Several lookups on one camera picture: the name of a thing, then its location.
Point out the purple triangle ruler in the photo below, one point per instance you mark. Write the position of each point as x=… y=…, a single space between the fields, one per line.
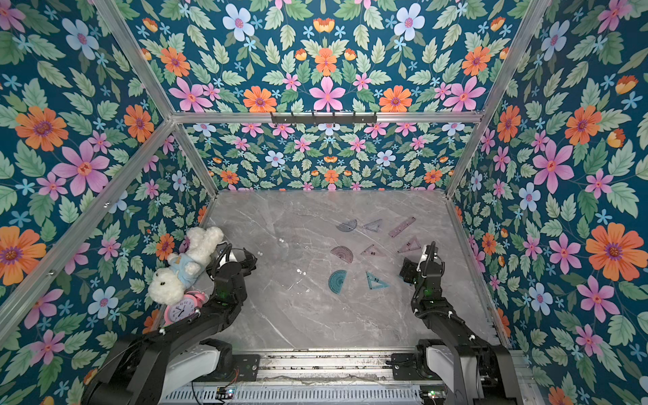
x=373 y=251
x=412 y=244

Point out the grey protractor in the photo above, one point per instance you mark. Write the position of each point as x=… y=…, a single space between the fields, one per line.
x=347 y=226

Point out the purple protractor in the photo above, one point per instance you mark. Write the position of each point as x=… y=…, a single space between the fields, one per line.
x=343 y=253

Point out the purple straight ruler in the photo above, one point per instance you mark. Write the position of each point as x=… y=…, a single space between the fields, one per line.
x=396 y=231

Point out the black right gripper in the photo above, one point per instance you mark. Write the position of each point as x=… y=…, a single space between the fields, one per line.
x=429 y=268

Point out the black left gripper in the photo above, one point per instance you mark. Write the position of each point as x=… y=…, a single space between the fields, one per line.
x=245 y=269

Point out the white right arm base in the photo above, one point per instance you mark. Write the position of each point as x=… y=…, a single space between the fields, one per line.
x=457 y=368

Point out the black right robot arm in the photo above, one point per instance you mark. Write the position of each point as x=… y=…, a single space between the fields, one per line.
x=497 y=370

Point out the white plush bear toy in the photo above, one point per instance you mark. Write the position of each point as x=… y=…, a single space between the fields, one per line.
x=169 y=284

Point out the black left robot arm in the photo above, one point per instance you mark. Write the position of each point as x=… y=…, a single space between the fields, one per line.
x=142 y=369

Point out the black hook rail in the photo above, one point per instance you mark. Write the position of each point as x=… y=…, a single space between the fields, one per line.
x=312 y=118

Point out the green triangle ruler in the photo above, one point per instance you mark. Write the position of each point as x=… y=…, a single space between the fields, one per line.
x=375 y=283

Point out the green protractor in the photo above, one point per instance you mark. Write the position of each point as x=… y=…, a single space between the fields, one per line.
x=336 y=281

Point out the pink round toy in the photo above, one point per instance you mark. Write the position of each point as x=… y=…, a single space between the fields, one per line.
x=186 y=306

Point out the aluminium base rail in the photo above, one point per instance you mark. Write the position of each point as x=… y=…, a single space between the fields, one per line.
x=314 y=376

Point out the grey triangle ruler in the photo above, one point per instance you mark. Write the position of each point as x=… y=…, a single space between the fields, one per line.
x=373 y=226

